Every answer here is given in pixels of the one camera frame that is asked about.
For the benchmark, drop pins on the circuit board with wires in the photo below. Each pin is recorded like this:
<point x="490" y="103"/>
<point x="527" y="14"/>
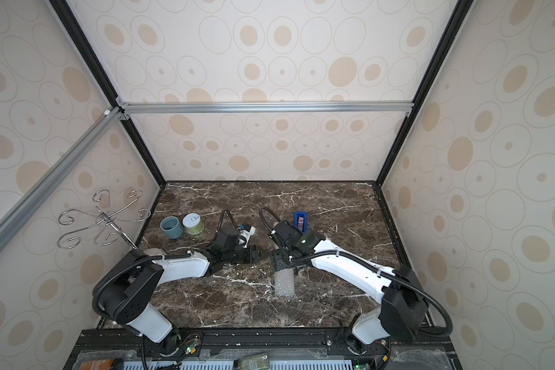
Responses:
<point x="190" y="344"/>

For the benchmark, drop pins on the blue tape dispenser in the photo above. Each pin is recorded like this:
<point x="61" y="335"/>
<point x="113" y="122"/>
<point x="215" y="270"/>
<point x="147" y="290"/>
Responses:
<point x="301" y="221"/>

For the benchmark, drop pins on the bubble wrap sheet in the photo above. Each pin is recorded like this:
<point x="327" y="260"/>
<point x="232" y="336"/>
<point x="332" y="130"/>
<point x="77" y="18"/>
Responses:
<point x="284" y="283"/>

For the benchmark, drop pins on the teal ceramic cup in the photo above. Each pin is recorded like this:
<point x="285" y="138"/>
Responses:
<point x="172" y="227"/>

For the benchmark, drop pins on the horizontal aluminium rail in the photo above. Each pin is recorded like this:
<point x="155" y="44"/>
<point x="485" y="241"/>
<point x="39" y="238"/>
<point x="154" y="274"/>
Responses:
<point x="269" y="107"/>

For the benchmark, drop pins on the metal wire glass rack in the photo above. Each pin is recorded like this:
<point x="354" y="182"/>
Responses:
<point x="103" y="224"/>

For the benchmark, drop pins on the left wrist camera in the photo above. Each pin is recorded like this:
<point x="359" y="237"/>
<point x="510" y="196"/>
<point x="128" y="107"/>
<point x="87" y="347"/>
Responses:
<point x="246" y="231"/>

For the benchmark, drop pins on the green white tin can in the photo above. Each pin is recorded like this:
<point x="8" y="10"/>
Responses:
<point x="192" y="224"/>

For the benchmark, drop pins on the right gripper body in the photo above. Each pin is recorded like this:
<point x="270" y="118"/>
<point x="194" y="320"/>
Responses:
<point x="281" y="259"/>

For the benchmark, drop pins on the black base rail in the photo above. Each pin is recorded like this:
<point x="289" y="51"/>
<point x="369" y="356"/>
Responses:
<point x="270" y="348"/>

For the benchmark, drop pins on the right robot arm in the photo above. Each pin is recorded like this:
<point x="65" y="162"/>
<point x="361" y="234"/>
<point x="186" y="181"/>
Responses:
<point x="405" y="310"/>

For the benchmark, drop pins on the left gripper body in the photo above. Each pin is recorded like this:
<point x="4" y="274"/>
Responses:
<point x="240" y="256"/>

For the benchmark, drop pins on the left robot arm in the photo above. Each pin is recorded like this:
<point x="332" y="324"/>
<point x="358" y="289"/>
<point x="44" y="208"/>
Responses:
<point x="123" y="295"/>

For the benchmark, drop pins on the diagonal aluminium rail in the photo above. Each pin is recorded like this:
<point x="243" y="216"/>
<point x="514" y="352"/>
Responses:
<point x="19" y="215"/>

